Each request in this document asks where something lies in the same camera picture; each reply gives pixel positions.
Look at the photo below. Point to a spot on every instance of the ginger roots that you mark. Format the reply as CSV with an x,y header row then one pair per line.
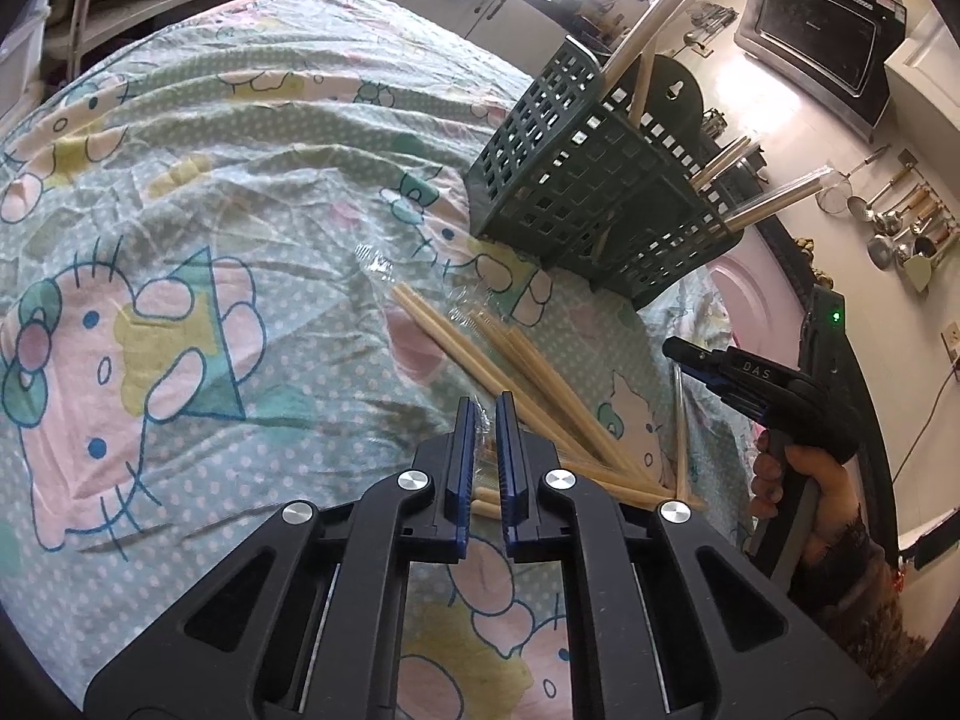
x,y
806,244

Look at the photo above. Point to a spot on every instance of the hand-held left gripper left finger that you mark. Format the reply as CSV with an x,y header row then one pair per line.
x,y
459,480

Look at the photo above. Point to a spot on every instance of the metal shelf rack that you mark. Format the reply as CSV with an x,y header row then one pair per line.
x,y
150,7

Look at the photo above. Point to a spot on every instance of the row of hanging steel utensils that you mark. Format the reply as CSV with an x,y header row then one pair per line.
x,y
885,247

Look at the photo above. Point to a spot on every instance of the chopstick pair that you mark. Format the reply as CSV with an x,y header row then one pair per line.
x,y
435,330
724,161
681,427
642,90
660,7
780,199

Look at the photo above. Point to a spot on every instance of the small steel teapot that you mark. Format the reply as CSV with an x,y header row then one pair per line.
x,y
714,122

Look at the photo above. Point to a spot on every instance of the cartoon print tablecloth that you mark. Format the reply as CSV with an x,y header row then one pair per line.
x,y
225,165

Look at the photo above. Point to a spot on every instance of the hanging knife rack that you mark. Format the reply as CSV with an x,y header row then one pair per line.
x,y
712,26

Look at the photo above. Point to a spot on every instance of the white upper cabinet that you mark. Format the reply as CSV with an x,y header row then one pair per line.
x,y
930,90

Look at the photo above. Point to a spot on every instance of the black range hood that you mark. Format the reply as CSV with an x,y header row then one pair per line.
x,y
817,22

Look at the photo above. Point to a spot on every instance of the person's right hand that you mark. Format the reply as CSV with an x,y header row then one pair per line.
x,y
832,495

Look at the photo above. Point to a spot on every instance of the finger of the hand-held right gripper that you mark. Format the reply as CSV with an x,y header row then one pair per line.
x,y
720,367

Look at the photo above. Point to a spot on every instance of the green plastic utensil basket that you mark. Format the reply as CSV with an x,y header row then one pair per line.
x,y
570,187

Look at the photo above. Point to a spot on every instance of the pale green spatula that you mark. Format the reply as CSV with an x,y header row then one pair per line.
x,y
921,274

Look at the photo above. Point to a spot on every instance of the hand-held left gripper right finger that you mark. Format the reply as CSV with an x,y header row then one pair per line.
x,y
514,480

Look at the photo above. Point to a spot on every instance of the wall power socket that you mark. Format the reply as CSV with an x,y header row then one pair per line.
x,y
952,345

